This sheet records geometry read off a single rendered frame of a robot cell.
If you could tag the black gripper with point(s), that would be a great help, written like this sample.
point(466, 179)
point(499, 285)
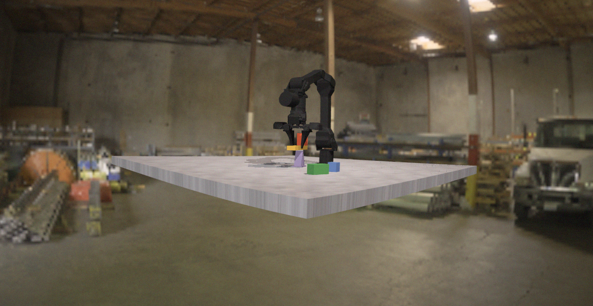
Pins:
point(307, 128)

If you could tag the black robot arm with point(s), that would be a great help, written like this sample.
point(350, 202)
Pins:
point(294, 96)

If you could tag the green rectangular block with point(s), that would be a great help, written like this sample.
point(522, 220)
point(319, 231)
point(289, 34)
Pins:
point(316, 169)

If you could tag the blue cube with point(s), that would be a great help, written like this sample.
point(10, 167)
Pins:
point(334, 166)

